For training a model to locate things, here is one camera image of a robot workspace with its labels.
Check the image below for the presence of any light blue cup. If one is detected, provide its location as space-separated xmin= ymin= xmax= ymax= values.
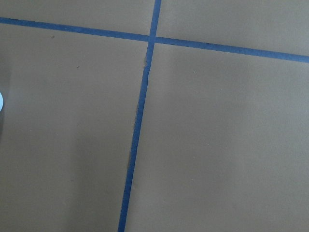
xmin=0 ymin=93 xmax=4 ymax=111

